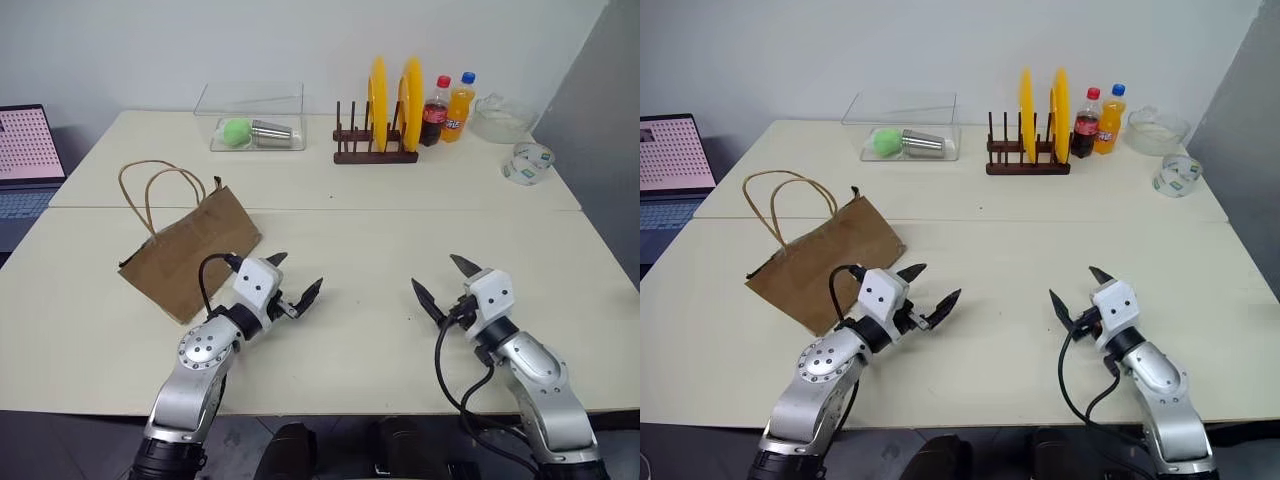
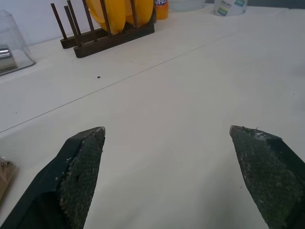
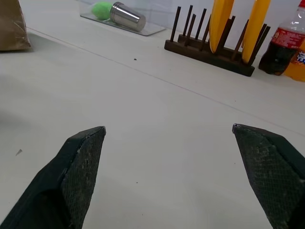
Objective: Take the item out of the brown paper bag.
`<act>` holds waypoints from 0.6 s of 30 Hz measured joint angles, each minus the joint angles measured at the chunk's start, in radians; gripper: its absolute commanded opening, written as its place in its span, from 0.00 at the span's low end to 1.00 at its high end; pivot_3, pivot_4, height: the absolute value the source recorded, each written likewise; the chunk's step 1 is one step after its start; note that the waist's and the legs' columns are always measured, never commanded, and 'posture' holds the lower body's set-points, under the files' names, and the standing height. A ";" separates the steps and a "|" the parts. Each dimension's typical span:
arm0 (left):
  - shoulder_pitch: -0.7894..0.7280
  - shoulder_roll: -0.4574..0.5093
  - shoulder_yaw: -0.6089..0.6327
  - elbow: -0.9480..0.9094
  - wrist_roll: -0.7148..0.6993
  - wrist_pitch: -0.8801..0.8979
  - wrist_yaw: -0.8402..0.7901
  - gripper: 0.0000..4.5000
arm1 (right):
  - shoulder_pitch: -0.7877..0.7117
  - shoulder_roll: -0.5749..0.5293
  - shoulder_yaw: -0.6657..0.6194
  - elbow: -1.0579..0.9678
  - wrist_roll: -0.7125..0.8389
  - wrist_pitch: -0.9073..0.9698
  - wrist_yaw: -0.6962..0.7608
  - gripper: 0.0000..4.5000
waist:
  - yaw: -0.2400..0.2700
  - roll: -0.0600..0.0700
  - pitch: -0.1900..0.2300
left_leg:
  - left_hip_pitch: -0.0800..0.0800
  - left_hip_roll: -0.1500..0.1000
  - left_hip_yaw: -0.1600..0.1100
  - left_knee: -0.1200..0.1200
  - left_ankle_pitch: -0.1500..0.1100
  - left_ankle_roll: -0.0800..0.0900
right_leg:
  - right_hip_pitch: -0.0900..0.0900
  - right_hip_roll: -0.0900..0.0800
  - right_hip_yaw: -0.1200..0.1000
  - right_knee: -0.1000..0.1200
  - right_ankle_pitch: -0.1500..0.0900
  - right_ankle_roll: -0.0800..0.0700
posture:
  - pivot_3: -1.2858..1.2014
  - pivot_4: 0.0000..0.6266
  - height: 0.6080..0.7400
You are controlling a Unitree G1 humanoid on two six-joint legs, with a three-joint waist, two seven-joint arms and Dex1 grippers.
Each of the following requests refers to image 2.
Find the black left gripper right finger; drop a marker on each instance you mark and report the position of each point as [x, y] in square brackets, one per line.
[269, 179]

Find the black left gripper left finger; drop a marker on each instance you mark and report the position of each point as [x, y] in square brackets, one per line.
[69, 181]

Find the yellow plate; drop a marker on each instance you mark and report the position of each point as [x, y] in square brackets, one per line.
[141, 12]
[112, 14]

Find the dark wooden plate rack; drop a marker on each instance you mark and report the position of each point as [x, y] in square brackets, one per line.
[112, 38]

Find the orange soda bottle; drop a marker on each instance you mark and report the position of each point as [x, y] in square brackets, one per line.
[162, 9]

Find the clear plastic container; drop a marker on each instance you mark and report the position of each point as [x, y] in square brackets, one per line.
[12, 47]

